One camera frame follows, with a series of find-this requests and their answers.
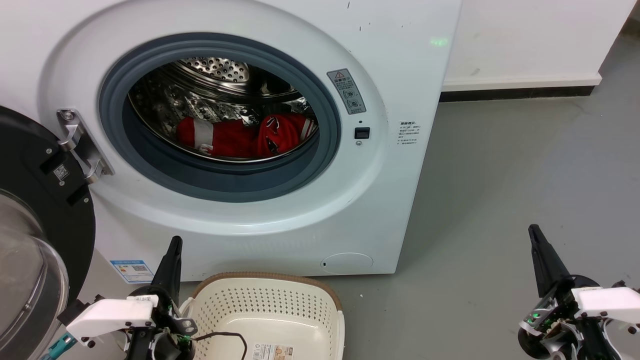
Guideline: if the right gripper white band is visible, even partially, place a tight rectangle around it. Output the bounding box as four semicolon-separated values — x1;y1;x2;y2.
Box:
517;224;640;360

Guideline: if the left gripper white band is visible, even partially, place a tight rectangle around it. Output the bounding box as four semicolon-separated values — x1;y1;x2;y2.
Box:
57;235;199;360

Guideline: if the cream plastic laundry basket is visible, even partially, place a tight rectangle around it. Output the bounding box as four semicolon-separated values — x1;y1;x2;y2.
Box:
179;271;346;360

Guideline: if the washing machine door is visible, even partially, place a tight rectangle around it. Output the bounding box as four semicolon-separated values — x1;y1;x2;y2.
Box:
0;105;96;360

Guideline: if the stainless steel washing machine drum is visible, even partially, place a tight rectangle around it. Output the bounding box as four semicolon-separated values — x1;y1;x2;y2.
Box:
127;56;320;162

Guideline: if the blue white energy label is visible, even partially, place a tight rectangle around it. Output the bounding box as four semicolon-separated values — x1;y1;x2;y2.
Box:
110;259;154;284

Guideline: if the grey rubber door gasket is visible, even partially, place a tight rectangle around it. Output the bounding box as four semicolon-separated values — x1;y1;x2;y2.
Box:
98;32;343;204

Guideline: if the teal plastic connector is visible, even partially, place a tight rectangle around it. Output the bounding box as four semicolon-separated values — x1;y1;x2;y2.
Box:
42;334;77;360

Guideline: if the red garment with white stripe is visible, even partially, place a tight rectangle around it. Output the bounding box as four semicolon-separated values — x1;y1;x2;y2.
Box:
176;116;262;159

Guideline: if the silver metal door hinge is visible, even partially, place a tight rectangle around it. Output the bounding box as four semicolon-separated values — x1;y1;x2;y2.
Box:
56;108;115;184

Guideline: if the black baseboard strip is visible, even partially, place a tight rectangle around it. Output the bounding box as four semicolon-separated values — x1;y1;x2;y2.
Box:
439;85;596;103

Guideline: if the red garment with black patches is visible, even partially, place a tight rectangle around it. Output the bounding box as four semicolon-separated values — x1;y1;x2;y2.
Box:
257;112;319;157

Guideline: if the round white filter cover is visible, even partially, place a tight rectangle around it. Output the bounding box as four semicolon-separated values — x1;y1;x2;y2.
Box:
320;252;374;275

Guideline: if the small printed text label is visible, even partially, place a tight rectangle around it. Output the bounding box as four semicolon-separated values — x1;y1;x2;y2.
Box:
398;120;422;152

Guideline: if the white front-load washing machine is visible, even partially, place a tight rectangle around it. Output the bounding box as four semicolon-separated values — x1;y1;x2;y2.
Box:
0;0;463;282

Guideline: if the grey warning sticker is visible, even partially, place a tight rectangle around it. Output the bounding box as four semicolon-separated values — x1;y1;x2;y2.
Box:
327;68;367;115

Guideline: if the thin black cable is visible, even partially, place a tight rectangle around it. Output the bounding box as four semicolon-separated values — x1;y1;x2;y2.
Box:
193;332;249;360

